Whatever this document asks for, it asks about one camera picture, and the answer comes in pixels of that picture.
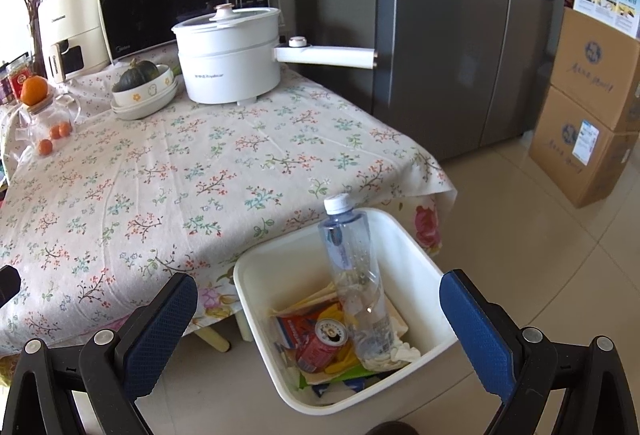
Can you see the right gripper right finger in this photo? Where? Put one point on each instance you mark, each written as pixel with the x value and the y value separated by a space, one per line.
pixel 508 366

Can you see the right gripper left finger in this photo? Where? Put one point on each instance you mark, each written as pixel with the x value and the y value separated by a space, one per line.
pixel 118 367

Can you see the white tissue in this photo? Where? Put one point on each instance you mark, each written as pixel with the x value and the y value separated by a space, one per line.
pixel 401 351

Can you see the white orange cardboard piece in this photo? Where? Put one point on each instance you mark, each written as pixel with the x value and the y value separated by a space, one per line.
pixel 294 328

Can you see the red drink can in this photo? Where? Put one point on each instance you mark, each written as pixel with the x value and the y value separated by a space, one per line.
pixel 321 345

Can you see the clear plastic water bottle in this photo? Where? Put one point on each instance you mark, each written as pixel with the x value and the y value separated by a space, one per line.
pixel 346 236

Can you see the green snack bag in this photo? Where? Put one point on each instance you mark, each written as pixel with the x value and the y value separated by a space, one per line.
pixel 313 379

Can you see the white plastic trash bin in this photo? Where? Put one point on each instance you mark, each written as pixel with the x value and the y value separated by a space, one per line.
pixel 286 292

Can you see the floral tablecloth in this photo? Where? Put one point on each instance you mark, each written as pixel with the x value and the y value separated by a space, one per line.
pixel 97 227

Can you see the glass jar with kumquats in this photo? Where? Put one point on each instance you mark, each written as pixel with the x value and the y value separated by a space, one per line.
pixel 50 121

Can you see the orange fruit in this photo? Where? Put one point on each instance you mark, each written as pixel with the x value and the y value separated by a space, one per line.
pixel 34 90

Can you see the red lidded jar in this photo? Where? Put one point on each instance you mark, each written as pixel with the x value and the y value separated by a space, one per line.
pixel 18 72

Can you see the lower cardboard box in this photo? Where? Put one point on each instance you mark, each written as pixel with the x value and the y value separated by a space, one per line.
pixel 578 152

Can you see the white ceramic bowl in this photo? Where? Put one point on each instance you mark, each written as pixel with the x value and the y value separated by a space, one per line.
pixel 147 90

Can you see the green squash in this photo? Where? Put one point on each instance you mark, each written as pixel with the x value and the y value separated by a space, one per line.
pixel 138 73

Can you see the white electric cooking pot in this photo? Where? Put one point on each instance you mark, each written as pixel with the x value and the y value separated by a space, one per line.
pixel 234 56

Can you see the grey refrigerator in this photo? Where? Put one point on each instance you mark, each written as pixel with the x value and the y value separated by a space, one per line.
pixel 454 75

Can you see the blue white leaflet box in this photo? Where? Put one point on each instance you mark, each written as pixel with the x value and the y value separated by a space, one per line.
pixel 622 15

